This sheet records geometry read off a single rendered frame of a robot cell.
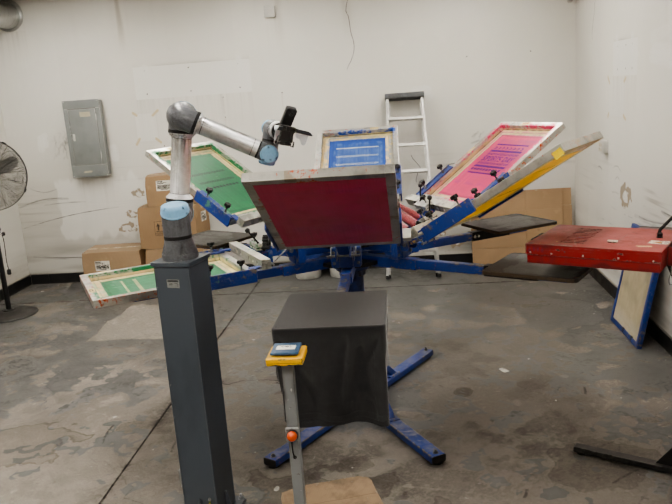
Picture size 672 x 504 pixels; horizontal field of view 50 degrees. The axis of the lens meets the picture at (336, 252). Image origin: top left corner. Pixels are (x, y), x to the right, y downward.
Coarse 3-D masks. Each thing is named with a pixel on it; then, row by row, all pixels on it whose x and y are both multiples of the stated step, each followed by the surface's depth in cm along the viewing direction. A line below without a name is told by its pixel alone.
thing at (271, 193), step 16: (272, 192) 282; (288, 192) 283; (304, 192) 283; (320, 192) 283; (272, 208) 298; (288, 208) 298; (304, 208) 298; (320, 208) 298; (288, 224) 315; (304, 224) 315; (320, 224) 316; (288, 240) 334; (304, 240) 335; (320, 240) 335; (336, 240) 335
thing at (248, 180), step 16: (256, 176) 273; (272, 176) 272; (288, 176) 271; (304, 176) 271; (320, 176) 270; (336, 176) 269; (352, 176) 269; (368, 176) 270; (384, 176) 270; (256, 192) 282; (256, 208) 297; (272, 224) 315; (400, 240) 337
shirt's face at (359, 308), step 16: (288, 304) 312; (304, 304) 310; (320, 304) 309; (336, 304) 307; (352, 304) 305; (368, 304) 304; (384, 304) 302; (288, 320) 290; (304, 320) 289; (320, 320) 287; (336, 320) 286; (352, 320) 284; (368, 320) 283
